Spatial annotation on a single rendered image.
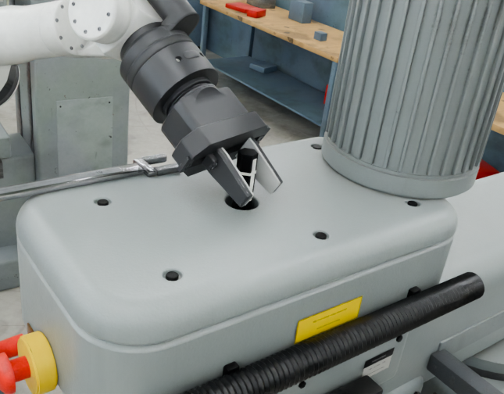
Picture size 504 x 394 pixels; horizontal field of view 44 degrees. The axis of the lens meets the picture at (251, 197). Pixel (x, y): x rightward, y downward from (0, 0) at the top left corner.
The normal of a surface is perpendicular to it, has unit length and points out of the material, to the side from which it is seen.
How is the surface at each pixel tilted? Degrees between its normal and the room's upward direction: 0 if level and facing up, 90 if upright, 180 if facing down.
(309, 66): 90
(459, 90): 90
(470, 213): 0
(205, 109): 30
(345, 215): 0
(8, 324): 0
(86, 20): 72
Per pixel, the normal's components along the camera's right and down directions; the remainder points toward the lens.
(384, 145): -0.47, 0.36
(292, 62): -0.80, 0.19
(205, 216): 0.11, -0.88
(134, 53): -0.44, 0.06
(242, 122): 0.48, -0.57
